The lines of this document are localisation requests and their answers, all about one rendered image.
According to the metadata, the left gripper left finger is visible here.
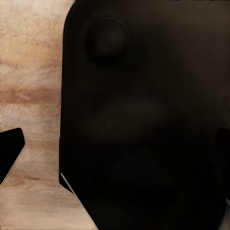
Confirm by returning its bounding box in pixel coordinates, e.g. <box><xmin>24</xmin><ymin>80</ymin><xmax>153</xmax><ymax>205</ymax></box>
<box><xmin>0</xmin><ymin>127</ymin><xmax>25</xmax><ymax>185</ymax></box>

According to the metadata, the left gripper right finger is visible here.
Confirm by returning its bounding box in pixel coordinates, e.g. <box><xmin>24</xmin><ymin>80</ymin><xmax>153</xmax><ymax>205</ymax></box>
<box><xmin>215</xmin><ymin>127</ymin><xmax>230</xmax><ymax>166</ymax></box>

